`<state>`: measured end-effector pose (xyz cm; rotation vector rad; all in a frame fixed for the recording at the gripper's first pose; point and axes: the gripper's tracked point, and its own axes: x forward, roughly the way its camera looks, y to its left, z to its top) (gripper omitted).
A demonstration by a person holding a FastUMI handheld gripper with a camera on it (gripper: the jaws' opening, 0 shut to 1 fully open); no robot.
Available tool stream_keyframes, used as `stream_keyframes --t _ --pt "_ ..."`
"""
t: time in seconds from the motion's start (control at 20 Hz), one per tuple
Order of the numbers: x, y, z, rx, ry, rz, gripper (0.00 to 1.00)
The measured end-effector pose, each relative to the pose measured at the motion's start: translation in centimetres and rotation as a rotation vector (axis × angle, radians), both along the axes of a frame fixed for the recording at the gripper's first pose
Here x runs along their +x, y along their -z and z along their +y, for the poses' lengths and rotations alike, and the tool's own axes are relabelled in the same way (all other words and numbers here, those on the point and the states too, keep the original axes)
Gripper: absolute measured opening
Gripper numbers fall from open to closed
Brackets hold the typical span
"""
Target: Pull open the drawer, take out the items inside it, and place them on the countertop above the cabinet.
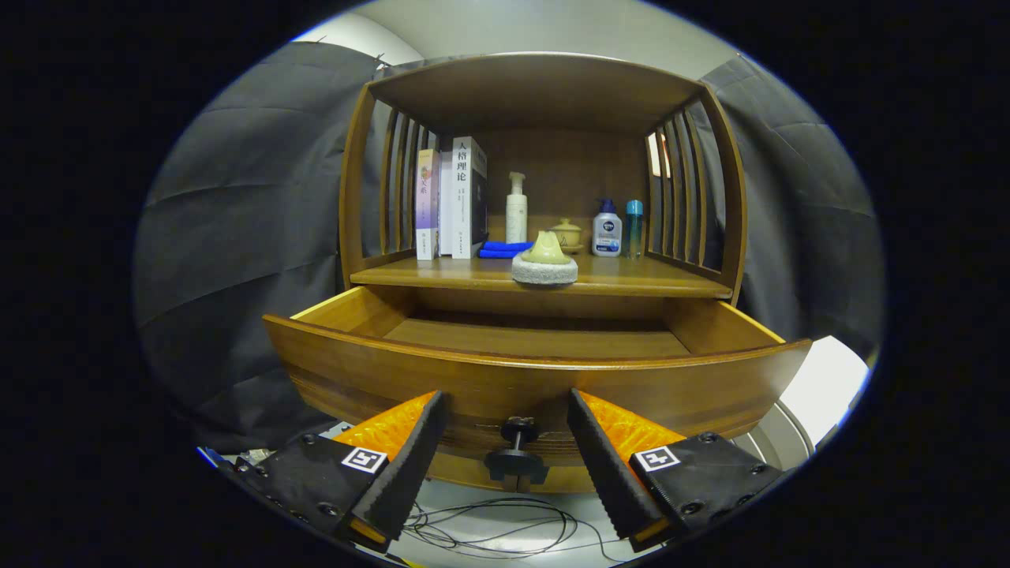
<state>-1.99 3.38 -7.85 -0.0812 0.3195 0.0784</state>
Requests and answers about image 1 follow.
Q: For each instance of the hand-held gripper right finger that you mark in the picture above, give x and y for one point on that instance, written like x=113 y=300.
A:
x=607 y=473

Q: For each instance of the thick white book dark cover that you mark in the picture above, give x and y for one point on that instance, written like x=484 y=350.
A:
x=465 y=197

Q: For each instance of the white lotion bottle blue cap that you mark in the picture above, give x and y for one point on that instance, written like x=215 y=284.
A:
x=607 y=237

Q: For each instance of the teal bottle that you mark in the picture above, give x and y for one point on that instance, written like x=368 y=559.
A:
x=634 y=229

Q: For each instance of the thin white book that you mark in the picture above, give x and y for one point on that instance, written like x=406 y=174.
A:
x=445 y=205

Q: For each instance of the blue folded cloth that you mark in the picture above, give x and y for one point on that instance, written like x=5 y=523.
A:
x=497 y=250

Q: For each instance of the beige lidded tea bowl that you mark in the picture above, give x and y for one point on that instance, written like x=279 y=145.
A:
x=568 y=233

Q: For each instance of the black drawer knob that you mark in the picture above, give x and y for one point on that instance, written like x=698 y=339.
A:
x=517 y=465

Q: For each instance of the purple book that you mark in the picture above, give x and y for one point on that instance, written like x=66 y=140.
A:
x=427 y=205

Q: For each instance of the wooden cabinet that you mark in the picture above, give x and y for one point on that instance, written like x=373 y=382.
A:
x=536 y=87

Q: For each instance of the wooden countertop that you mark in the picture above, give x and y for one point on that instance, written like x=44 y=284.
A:
x=631 y=276

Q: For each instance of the white pump bottle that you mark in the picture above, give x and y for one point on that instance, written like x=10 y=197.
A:
x=516 y=217

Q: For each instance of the wooden drawer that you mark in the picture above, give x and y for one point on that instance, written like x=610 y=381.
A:
x=355 y=371

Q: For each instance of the black backdrop cloth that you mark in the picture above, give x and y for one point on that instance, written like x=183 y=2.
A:
x=237 y=237

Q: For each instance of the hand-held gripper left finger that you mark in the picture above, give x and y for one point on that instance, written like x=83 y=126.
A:
x=410 y=473

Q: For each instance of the white and grey box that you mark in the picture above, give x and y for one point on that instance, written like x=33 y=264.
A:
x=821 y=386

